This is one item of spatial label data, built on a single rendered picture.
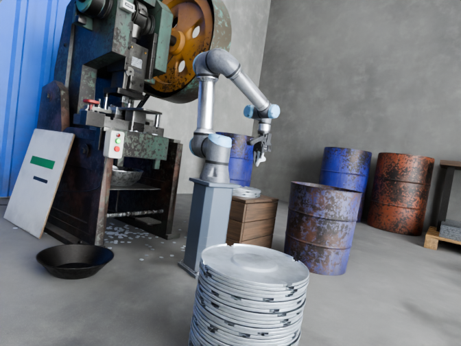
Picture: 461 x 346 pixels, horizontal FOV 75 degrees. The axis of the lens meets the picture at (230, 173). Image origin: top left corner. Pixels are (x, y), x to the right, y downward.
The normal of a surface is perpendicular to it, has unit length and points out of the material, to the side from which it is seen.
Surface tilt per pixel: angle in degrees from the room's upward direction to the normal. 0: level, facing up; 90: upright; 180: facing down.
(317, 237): 92
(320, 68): 90
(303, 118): 90
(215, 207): 90
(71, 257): 49
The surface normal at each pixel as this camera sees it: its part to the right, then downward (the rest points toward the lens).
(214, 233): 0.61, 0.13
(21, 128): 0.80, 0.15
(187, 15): -0.58, -0.04
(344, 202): 0.19, 0.11
